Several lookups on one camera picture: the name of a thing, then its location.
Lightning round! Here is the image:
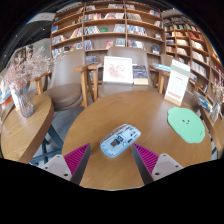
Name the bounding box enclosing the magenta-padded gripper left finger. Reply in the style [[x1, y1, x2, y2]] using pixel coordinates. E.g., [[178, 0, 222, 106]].
[[41, 143, 92, 186]]

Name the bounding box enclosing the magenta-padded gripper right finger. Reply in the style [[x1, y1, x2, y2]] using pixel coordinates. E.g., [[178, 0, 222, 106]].
[[131, 143, 184, 186]]

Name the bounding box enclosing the transparent light blue computer mouse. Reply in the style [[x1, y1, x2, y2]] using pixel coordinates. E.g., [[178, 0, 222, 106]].
[[99, 123, 142, 159]]

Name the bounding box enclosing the green smiley mouse pad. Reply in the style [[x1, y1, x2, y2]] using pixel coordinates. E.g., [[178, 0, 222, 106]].
[[166, 106, 206, 144]]

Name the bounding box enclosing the round wooden side table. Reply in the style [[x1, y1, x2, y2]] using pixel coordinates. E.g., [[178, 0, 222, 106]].
[[199, 106, 224, 158], [0, 94, 64, 167]]

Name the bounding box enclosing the glass vase with pink flowers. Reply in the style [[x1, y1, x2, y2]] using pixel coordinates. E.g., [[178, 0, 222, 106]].
[[3, 46, 64, 118]]

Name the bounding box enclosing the brown cushioned wooden armchair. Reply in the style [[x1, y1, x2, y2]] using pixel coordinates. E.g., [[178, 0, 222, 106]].
[[30, 49, 96, 111], [159, 53, 204, 111], [88, 46, 164, 101]]

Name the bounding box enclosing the stack of colourful books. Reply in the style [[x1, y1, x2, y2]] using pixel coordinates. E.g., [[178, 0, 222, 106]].
[[194, 91, 214, 113]]

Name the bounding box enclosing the glass vase with beige flowers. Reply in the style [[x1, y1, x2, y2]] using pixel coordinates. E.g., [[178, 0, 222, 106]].
[[209, 83, 224, 124]]

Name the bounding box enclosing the small white table card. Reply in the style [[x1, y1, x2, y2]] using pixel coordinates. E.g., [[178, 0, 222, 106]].
[[9, 88, 21, 111]]

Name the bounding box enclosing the white sign in wooden base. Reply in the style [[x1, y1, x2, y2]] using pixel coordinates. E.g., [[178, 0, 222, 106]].
[[163, 59, 191, 107]]

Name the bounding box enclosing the dark cover book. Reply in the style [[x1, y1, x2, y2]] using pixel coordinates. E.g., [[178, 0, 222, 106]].
[[132, 64, 149, 86]]

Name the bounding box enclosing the pile of blue books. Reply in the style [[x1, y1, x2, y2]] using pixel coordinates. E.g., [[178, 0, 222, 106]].
[[151, 63, 172, 73]]

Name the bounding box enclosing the white framed floral picture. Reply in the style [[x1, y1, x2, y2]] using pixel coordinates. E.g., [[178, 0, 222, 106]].
[[102, 55, 134, 84]]

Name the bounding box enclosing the distant wooden bookshelf unit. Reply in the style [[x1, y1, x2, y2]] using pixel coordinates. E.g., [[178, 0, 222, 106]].
[[13, 44, 36, 64]]

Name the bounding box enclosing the curved wooden bookshelf unit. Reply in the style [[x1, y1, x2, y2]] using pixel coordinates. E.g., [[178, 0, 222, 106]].
[[162, 13, 224, 101]]

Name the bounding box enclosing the wide wooden bookshelf unit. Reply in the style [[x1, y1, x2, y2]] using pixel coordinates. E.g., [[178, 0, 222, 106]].
[[49, 1, 167, 59]]

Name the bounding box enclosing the white ceiling light panel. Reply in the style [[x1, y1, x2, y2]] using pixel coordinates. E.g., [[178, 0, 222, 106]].
[[26, 12, 56, 24]]

